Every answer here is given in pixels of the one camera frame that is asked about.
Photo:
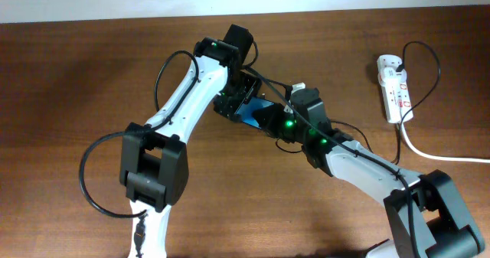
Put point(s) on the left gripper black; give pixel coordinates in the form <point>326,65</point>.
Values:
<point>229,109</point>

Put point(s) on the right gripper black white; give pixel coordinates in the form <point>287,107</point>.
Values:
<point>270,117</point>

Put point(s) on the blue screen smartphone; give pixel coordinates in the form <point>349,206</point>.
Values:
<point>246,110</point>

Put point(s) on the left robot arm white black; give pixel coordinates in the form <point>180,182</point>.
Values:
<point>154,161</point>

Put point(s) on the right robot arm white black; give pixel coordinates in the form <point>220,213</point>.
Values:
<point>426,212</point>

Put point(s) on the white USB charger adapter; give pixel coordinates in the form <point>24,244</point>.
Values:
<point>389,76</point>

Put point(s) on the white power strip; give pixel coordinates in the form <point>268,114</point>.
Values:
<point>396,97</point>

